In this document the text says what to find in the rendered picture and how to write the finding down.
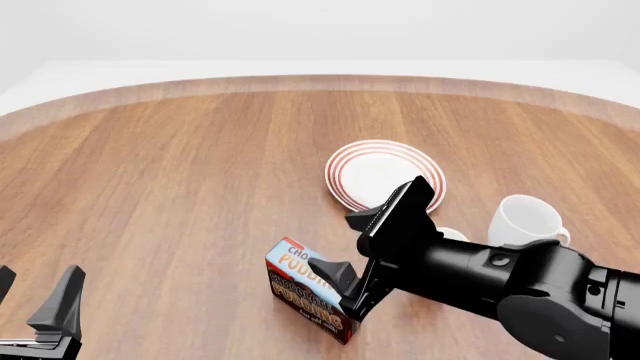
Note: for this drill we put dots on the white plate with red rings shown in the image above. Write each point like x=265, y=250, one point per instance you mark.
x=372, y=172

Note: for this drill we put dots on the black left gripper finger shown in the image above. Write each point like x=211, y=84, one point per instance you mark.
x=62, y=307
x=5, y=279

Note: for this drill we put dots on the chocolate pudding box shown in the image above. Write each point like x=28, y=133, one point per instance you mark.
x=300, y=285

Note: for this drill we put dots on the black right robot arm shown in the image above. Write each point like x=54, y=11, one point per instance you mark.
x=525, y=285

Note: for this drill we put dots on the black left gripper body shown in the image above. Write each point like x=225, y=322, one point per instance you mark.
x=45, y=348

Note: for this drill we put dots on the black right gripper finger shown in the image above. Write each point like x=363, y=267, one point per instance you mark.
x=336, y=275
x=365, y=219

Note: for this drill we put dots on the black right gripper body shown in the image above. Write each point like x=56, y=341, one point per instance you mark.
x=369, y=290

